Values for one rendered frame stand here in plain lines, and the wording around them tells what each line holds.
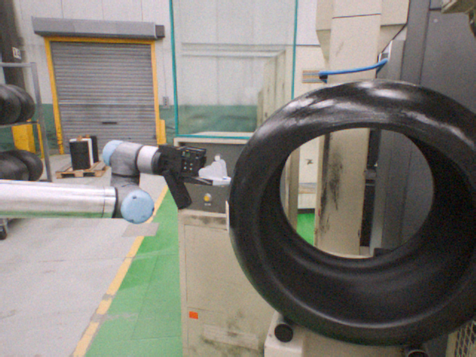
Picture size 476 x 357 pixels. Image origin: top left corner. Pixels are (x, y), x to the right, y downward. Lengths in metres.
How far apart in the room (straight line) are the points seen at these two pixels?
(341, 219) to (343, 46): 0.52
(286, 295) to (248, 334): 1.06
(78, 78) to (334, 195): 9.66
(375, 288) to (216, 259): 0.85
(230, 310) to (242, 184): 1.14
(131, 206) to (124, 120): 9.29
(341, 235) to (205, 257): 0.77
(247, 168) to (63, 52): 9.99
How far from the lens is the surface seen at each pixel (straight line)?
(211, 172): 0.81
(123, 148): 0.91
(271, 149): 0.65
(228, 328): 1.82
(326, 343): 1.00
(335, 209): 1.08
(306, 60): 4.18
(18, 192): 0.77
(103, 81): 10.17
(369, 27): 1.05
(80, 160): 7.08
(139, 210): 0.78
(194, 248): 1.66
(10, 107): 4.56
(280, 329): 0.84
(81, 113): 10.37
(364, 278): 1.03
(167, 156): 0.85
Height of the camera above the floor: 1.42
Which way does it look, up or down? 13 degrees down
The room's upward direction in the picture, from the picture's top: straight up
